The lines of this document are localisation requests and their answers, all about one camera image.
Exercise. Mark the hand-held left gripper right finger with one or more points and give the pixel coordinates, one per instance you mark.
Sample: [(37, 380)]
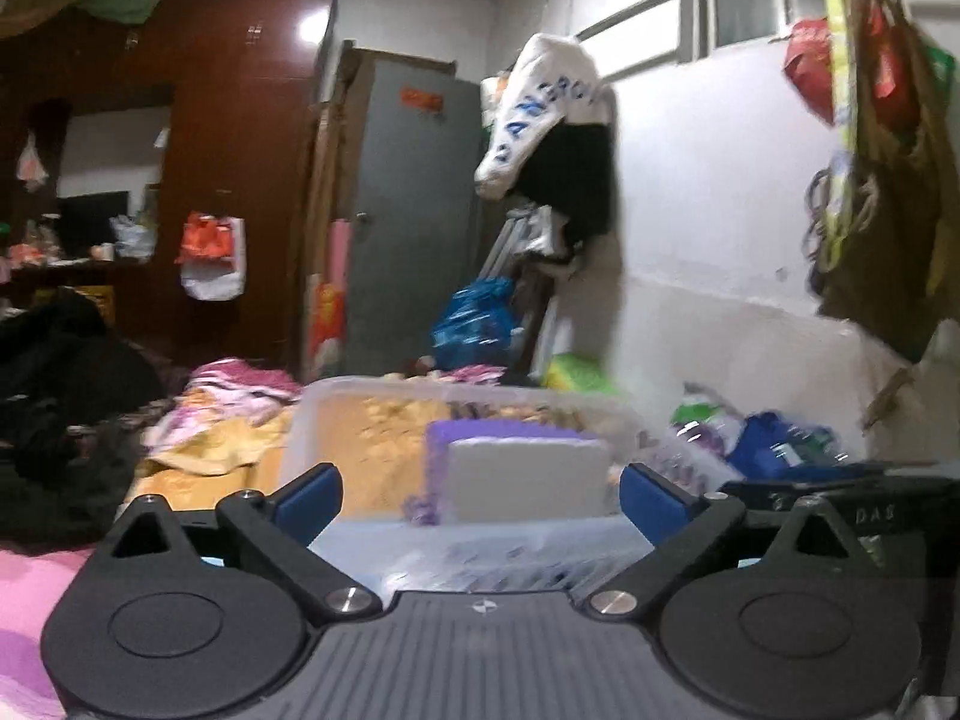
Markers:
[(652, 501)]

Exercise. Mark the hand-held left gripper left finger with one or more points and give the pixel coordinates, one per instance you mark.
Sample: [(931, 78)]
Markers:
[(307, 501)]

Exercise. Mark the clear plastic perforated basket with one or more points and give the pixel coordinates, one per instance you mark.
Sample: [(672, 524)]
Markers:
[(480, 551)]

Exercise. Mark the yellow patterned blanket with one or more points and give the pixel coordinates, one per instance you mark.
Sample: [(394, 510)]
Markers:
[(217, 450)]

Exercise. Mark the magenta floral cloth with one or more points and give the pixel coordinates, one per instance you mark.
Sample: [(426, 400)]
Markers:
[(240, 386)]

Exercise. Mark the blue plastic bag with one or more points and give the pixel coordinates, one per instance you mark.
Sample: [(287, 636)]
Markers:
[(472, 322)]

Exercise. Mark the pink rolled mat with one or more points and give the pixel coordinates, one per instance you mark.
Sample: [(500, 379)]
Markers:
[(339, 255)]

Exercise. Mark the brown hanging bag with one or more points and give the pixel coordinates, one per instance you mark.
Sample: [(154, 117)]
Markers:
[(885, 262)]

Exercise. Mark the orange white hanging bag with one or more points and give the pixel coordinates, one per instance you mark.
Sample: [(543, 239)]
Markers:
[(210, 262)]

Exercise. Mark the black clothing pile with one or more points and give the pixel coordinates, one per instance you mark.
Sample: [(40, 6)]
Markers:
[(67, 405)]

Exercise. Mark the grey door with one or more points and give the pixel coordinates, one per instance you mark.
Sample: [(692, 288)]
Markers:
[(405, 240)]

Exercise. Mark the pink floral blanket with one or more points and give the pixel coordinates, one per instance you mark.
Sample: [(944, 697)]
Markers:
[(37, 615)]

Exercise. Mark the white folding rack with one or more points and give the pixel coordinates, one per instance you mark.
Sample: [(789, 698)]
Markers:
[(525, 236)]

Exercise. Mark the white plastic bag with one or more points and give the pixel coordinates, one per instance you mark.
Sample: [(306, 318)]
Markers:
[(133, 236)]

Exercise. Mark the black hanging garment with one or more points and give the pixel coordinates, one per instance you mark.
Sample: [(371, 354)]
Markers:
[(570, 172)]

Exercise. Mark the black television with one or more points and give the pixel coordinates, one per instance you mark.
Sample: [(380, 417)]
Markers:
[(94, 223)]

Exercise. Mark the brown wooden wardrobe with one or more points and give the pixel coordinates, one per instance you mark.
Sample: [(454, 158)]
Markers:
[(240, 127)]

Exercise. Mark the white printed garment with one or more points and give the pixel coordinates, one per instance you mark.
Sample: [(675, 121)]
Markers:
[(525, 112)]

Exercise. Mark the red door sticker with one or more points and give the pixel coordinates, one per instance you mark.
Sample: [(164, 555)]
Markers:
[(421, 100)]

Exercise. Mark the small pink hanging bag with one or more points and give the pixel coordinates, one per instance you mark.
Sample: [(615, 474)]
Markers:
[(31, 165)]

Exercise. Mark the red plastic hanging bag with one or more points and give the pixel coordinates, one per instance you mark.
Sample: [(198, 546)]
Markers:
[(810, 64)]

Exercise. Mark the yellow green hanging strip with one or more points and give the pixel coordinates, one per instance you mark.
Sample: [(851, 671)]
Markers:
[(836, 52)]

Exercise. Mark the small high window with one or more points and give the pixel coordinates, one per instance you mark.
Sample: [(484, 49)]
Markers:
[(742, 0)]

